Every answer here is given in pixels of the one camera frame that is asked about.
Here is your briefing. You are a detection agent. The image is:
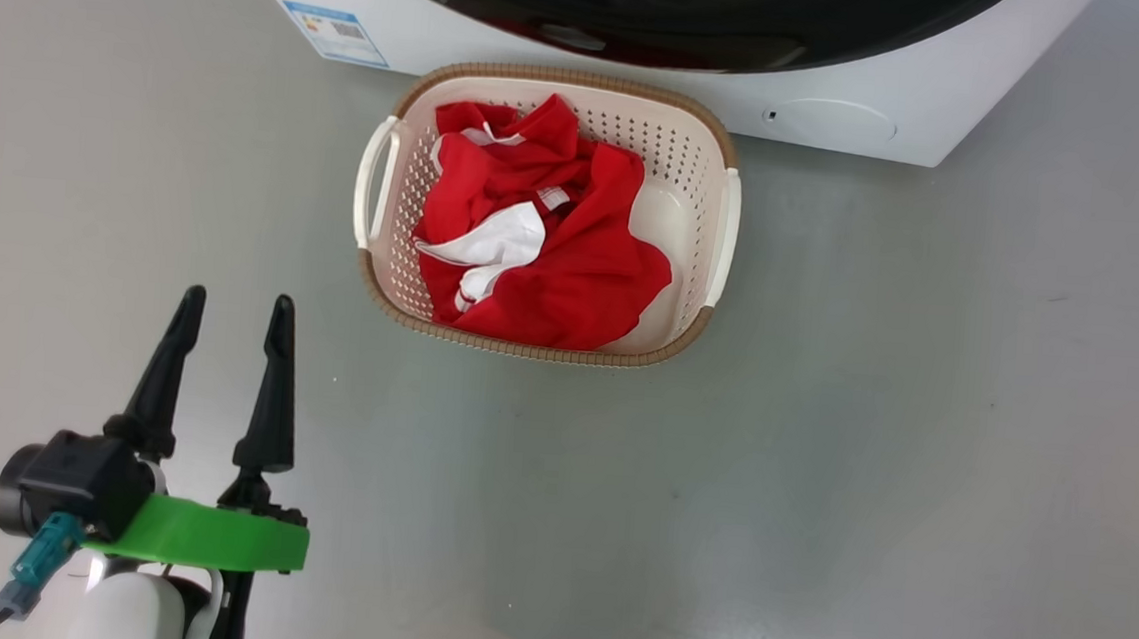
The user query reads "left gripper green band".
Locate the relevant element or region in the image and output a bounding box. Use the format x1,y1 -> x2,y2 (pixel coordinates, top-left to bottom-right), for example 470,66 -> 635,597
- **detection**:
79,279 -> 327,578

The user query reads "red and white jersey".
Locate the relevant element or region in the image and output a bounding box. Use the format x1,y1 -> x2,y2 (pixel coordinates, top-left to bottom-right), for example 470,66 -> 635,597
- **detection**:
408,85 -> 651,327

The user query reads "plain red garment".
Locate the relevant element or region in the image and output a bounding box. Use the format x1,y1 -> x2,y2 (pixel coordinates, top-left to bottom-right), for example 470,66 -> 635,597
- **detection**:
448,132 -> 683,357

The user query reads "dark round washing machine door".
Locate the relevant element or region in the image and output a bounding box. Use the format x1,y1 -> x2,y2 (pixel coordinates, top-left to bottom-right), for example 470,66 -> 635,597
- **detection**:
323,0 -> 1016,95

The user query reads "cream perforated laundry basket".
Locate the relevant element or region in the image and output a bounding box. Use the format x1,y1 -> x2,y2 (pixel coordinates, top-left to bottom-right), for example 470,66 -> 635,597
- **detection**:
344,53 -> 751,376

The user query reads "white front-load washing machine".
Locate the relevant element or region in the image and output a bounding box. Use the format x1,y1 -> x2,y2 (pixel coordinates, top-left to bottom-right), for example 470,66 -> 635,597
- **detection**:
213,0 -> 1094,179

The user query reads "blue energy label sticker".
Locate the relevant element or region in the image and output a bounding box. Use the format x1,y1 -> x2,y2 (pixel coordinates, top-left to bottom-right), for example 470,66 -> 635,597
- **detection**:
279,1 -> 394,69

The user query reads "round filter cover panel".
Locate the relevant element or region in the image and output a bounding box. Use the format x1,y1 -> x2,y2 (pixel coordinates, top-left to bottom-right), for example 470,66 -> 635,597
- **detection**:
763,95 -> 899,145

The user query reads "teal plug left camera cable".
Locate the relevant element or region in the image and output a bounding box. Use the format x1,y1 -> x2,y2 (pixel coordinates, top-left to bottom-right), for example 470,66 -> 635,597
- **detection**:
0,508 -> 88,639

